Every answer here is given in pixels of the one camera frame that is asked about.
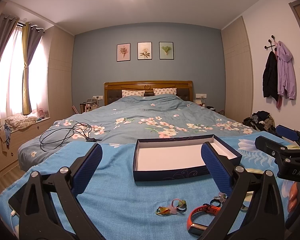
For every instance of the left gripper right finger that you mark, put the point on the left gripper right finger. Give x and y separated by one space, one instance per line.
264 218

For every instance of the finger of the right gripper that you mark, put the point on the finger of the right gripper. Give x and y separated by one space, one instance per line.
287 133
274 149

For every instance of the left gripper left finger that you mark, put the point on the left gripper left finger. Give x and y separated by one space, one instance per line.
38 218

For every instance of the orange smart watch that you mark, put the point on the orange smart watch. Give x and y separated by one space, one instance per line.
200 217

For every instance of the tortoiseshell bangle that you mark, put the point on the tortoiseshell bangle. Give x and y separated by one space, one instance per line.
246 201

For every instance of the navy jewelry box tray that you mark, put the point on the navy jewelry box tray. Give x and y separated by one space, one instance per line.
176 158

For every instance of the pile of dark clothes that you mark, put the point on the pile of dark clothes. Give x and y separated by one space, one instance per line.
261 121

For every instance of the purple jacket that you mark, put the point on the purple jacket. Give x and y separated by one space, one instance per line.
286 81

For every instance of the black jacket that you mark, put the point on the black jacket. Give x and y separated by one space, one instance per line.
269 78

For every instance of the blue floral towel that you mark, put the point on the blue floral towel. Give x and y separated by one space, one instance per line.
123 209

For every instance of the right beige wardrobe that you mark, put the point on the right beige wardrobe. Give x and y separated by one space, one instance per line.
238 71

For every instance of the beige wardrobe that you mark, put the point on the beige wardrobe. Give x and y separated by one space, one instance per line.
59 77
238 71

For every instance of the crumpled blanket on sill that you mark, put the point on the crumpled blanket on sill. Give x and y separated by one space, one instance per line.
21 122

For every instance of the pink small fan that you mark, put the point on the pink small fan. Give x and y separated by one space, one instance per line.
42 113

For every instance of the nightstand clutter rack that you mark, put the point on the nightstand clutter rack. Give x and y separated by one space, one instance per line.
91 104

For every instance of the blue floral duvet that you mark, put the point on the blue floral duvet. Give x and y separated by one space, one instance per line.
127 120

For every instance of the right patterned pillow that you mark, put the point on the right patterned pillow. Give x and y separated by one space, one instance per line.
161 91

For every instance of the patterned pillow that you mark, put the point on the patterned pillow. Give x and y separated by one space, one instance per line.
161 91
126 93

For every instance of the wooden headboard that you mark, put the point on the wooden headboard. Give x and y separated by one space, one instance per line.
113 90

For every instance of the left patterned pillow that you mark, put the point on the left patterned pillow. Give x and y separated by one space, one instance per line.
126 93

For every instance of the green leaf framed picture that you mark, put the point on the green leaf framed picture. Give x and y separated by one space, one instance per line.
166 51

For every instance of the left beige wardrobe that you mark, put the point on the left beige wardrobe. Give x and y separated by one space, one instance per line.
59 77

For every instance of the white flower framed picture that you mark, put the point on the white flower framed picture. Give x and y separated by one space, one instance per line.
144 50

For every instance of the pink flower framed picture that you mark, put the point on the pink flower framed picture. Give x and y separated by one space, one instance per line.
123 52

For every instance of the white wall socket panel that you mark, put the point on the white wall socket panel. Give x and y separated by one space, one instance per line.
201 96

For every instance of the black wall coat hook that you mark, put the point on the black wall coat hook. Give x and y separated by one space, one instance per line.
272 44

